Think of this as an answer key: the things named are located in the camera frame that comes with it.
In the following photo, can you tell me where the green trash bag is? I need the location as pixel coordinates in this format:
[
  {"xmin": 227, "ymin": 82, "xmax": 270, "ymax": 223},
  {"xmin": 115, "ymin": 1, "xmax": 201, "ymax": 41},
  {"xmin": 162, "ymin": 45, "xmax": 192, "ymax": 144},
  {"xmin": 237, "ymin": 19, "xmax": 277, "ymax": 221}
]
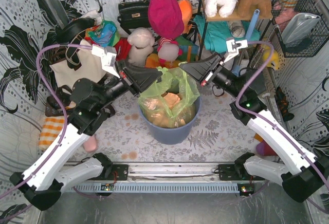
[{"xmin": 138, "ymin": 67, "xmax": 200, "ymax": 128}]

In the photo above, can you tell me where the blue trash bin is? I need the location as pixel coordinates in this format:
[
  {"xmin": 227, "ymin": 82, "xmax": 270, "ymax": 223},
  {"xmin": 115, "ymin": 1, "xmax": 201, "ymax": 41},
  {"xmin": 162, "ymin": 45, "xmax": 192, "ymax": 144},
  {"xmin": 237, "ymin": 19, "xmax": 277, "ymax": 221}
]
[{"xmin": 138, "ymin": 97, "xmax": 201, "ymax": 145}]

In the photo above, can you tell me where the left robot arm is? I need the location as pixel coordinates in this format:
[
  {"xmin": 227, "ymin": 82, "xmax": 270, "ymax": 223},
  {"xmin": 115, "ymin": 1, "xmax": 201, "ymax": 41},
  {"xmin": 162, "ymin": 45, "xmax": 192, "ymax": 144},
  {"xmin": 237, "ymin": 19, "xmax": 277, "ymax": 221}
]
[{"xmin": 10, "ymin": 60, "xmax": 162, "ymax": 211}]

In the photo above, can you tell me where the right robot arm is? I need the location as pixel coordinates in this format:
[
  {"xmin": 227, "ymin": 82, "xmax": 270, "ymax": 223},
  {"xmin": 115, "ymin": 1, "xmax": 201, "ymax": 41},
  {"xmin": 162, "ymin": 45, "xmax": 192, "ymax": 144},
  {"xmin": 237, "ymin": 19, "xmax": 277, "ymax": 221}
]
[{"xmin": 180, "ymin": 56, "xmax": 328, "ymax": 202}]

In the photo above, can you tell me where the cream canvas tote bag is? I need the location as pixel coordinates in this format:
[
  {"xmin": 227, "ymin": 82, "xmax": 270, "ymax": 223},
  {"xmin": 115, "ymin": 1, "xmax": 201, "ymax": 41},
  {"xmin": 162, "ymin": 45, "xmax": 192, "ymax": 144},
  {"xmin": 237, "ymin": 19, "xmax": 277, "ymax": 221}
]
[{"xmin": 50, "ymin": 49, "xmax": 106, "ymax": 89}]

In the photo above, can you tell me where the magenta cloth bag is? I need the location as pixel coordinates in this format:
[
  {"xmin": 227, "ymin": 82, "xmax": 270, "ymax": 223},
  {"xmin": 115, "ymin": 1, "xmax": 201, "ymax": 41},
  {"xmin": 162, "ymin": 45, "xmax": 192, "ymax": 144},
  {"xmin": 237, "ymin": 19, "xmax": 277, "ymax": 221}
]
[{"xmin": 148, "ymin": 0, "xmax": 184, "ymax": 39}]

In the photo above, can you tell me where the pink plush doll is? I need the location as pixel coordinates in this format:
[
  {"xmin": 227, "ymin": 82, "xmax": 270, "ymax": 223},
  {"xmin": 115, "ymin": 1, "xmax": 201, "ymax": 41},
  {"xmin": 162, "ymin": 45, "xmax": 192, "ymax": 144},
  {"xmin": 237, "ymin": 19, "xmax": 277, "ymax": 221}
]
[{"xmin": 157, "ymin": 37, "xmax": 182, "ymax": 67}]

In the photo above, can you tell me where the crumpled brown paper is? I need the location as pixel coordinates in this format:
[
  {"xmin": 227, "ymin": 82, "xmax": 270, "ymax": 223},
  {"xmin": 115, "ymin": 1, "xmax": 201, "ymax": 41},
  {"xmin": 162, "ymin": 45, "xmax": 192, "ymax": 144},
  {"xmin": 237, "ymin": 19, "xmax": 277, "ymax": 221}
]
[{"xmin": 140, "ymin": 92, "xmax": 196, "ymax": 128}]

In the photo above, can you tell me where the teal cloth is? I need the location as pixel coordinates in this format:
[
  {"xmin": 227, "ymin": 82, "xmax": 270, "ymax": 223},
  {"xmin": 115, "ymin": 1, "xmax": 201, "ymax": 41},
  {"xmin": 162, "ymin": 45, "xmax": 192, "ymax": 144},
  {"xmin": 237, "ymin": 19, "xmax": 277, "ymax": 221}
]
[{"xmin": 194, "ymin": 15, "xmax": 260, "ymax": 53}]

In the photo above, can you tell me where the cream plush sheep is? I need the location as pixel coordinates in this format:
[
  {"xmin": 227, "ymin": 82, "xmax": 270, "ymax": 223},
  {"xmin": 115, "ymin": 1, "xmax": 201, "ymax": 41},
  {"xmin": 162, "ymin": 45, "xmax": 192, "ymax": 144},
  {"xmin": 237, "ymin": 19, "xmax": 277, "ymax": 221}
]
[{"xmin": 127, "ymin": 28, "xmax": 155, "ymax": 67}]

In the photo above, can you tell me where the grey patterned sneaker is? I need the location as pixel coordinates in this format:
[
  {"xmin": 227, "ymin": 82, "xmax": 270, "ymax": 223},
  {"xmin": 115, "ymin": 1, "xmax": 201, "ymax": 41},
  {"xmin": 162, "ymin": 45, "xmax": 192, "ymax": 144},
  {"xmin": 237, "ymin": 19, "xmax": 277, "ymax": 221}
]
[{"xmin": 227, "ymin": 21, "xmax": 245, "ymax": 38}]

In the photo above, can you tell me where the wooden shelf rack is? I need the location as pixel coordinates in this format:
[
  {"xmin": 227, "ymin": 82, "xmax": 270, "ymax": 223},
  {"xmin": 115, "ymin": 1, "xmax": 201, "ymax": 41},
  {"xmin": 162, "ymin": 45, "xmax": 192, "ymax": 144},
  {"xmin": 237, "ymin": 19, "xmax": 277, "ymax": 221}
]
[{"xmin": 197, "ymin": 0, "xmax": 275, "ymax": 60}]

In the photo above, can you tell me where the orange plush toy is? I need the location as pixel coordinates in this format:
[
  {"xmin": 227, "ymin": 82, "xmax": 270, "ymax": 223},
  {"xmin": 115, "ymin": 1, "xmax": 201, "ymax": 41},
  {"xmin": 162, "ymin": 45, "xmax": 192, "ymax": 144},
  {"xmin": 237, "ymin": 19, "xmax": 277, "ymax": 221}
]
[{"xmin": 178, "ymin": 0, "xmax": 193, "ymax": 34}]

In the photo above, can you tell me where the black leather handbag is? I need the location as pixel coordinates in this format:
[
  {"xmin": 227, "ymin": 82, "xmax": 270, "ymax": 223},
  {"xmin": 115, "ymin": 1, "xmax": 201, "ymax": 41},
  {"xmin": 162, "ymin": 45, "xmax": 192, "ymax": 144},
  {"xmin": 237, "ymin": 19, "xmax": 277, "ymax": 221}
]
[{"xmin": 117, "ymin": 0, "xmax": 151, "ymax": 35}]

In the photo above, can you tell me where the yellow plush duck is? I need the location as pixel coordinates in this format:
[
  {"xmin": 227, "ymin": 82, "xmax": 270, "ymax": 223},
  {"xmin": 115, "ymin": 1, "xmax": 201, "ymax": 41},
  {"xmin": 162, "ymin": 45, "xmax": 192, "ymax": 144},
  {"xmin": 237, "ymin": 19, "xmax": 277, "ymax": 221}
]
[{"xmin": 262, "ymin": 45, "xmax": 279, "ymax": 70}]

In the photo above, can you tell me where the pink cylinder toy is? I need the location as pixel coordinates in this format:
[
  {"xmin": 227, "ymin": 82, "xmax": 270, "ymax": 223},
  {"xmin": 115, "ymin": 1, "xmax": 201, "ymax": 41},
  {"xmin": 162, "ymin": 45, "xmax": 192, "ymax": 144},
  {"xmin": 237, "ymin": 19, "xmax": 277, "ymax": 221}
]
[{"xmin": 83, "ymin": 135, "xmax": 98, "ymax": 153}]

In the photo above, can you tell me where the black hat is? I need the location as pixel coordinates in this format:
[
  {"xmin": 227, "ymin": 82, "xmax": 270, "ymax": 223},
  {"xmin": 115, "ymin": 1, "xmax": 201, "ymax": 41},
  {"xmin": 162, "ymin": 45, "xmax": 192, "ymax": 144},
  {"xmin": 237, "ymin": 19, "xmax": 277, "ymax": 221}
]
[{"xmin": 56, "ymin": 17, "xmax": 96, "ymax": 44}]

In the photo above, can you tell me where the orange checkered towel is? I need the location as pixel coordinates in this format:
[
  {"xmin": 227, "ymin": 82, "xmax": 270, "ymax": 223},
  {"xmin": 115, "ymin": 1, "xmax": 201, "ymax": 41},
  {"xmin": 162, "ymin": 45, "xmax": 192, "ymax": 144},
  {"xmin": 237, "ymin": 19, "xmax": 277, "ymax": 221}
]
[{"xmin": 38, "ymin": 116, "xmax": 64, "ymax": 151}]

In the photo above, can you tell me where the silver foil pouch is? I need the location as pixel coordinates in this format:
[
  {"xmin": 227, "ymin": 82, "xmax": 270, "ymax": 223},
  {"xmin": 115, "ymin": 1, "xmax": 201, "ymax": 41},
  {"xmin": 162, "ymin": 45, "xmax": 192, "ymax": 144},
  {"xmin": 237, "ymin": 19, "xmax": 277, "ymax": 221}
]
[{"xmin": 281, "ymin": 13, "xmax": 321, "ymax": 44}]

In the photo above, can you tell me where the blue handled mop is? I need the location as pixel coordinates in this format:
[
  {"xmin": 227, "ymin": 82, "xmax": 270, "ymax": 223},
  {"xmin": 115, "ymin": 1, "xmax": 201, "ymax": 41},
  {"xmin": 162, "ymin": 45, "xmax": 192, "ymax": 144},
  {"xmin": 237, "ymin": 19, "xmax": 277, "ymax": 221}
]
[{"xmin": 232, "ymin": 9, "xmax": 260, "ymax": 76}]

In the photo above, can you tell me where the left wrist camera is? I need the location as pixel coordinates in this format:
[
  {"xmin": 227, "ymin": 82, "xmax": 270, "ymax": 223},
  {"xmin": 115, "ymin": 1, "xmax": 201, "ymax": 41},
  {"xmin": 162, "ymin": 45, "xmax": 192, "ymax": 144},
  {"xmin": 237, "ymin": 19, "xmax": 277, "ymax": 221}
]
[{"xmin": 92, "ymin": 45, "xmax": 120, "ymax": 78}]

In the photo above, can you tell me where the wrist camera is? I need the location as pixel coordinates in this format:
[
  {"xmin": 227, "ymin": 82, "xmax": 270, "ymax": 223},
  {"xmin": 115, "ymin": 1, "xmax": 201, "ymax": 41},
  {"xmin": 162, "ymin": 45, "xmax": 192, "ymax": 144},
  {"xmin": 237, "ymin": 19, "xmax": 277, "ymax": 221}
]
[
  {"xmin": 223, "ymin": 38, "xmax": 248, "ymax": 64},
  {"xmin": 92, "ymin": 45, "xmax": 120, "ymax": 78}
]

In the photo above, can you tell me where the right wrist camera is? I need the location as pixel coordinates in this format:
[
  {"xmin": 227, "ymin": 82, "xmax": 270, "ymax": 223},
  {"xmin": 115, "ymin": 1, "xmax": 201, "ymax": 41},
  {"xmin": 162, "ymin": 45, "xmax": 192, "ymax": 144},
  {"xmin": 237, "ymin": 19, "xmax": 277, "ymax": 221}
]
[{"xmin": 223, "ymin": 38, "xmax": 248, "ymax": 64}]

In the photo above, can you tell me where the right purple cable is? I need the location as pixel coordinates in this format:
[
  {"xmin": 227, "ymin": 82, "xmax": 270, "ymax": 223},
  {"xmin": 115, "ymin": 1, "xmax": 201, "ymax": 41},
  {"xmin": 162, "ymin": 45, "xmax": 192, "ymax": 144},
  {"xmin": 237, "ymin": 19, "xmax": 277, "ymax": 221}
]
[{"xmin": 235, "ymin": 41, "xmax": 329, "ymax": 213}]

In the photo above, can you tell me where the purple cable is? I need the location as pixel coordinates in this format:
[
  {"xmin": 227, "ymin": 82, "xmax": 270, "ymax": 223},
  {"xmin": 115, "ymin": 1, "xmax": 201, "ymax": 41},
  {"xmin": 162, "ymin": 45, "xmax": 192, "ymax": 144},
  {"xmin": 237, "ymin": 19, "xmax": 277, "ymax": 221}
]
[
  {"xmin": 0, "ymin": 43, "xmax": 114, "ymax": 222},
  {"xmin": 235, "ymin": 41, "xmax": 329, "ymax": 213}
]

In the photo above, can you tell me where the brown patterned strap bag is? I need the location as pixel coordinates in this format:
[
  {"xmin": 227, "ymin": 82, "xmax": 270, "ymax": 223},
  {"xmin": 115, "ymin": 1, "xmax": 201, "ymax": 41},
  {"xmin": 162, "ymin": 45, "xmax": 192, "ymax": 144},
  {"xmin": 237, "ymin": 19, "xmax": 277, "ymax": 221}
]
[{"xmin": 45, "ymin": 85, "xmax": 76, "ymax": 117}]

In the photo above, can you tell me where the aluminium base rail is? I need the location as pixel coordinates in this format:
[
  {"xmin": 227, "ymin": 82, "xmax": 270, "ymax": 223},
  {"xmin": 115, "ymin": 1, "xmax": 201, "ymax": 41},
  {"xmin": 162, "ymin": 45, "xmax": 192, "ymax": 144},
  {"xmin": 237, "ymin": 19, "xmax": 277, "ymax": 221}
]
[{"xmin": 38, "ymin": 161, "xmax": 312, "ymax": 194}]

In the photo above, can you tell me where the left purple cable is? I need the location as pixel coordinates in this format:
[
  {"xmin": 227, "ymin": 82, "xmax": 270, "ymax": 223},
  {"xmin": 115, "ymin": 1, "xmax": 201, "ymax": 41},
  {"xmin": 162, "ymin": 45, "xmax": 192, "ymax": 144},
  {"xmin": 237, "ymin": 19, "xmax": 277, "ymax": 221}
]
[{"xmin": 0, "ymin": 43, "xmax": 114, "ymax": 222}]

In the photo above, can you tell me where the black wire basket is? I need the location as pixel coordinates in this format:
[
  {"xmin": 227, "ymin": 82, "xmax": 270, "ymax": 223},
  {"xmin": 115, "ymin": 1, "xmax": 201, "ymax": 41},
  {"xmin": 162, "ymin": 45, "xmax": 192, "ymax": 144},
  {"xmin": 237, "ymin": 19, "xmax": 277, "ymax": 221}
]
[{"xmin": 271, "ymin": 0, "xmax": 328, "ymax": 58}]

